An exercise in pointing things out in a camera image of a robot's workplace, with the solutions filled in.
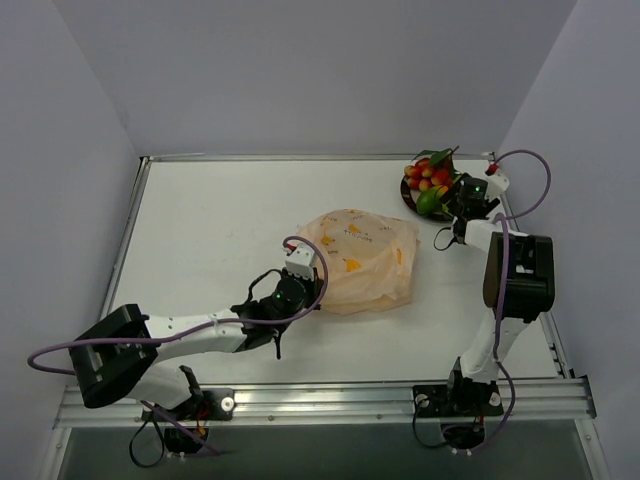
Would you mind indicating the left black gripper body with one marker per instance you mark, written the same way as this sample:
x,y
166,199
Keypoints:
x,y
314,288

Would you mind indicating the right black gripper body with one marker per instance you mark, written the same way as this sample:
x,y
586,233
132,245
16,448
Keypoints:
x,y
460,186

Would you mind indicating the green orange fake mango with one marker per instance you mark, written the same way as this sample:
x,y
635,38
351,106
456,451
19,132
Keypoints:
x,y
429,201

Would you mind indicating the red fake fruit bunch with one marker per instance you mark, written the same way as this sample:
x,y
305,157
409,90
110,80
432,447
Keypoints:
x,y
431,169

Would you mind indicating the translucent orange plastic bag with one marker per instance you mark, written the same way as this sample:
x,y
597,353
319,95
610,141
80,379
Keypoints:
x,y
370,259

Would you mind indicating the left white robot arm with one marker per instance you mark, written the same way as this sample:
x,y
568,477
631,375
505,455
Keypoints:
x,y
126,354

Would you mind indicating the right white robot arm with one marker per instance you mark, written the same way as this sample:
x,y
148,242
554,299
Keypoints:
x,y
518,286

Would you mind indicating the dark rimmed ceramic plate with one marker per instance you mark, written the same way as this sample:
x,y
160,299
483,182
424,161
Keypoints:
x,y
409,193

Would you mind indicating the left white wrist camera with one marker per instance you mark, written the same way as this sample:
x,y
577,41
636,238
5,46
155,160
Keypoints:
x,y
300,261

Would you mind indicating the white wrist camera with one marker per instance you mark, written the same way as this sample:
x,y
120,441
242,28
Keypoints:
x,y
498,182
300,261

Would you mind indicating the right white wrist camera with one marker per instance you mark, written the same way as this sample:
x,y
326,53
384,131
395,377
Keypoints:
x,y
498,182

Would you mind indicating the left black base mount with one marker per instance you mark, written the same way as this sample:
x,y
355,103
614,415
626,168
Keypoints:
x,y
184,429

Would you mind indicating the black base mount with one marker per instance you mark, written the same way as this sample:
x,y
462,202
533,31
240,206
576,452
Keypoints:
x,y
184,429
462,411

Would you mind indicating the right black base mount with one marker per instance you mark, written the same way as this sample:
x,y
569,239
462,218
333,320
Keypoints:
x,y
462,411

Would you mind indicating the aluminium side rail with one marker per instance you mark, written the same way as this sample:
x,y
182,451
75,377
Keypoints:
x,y
137,194

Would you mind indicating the aluminium front rail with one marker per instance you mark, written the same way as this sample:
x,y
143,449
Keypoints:
x,y
339,403

